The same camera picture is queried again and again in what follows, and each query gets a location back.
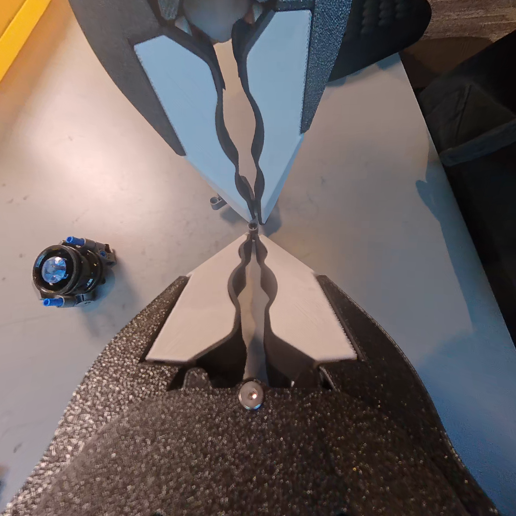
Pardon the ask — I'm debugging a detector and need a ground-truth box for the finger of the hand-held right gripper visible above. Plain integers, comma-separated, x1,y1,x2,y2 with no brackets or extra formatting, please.
133,24,256,224
232,8,313,225

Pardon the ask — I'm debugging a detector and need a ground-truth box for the black toy lens assembly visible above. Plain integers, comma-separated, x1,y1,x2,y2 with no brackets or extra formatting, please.
31,237,117,310

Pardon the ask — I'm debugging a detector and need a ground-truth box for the person's black hoodie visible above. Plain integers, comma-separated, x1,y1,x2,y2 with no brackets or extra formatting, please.
415,40,516,343

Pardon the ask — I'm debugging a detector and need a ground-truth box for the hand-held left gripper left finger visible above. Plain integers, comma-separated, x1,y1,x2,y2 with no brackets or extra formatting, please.
144,233,252,388

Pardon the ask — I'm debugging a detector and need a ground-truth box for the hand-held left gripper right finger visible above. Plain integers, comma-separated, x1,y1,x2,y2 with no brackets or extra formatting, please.
255,233,359,388

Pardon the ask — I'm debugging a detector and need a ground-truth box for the yellow storage bin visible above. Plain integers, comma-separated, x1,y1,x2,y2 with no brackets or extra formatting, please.
0,0,53,81

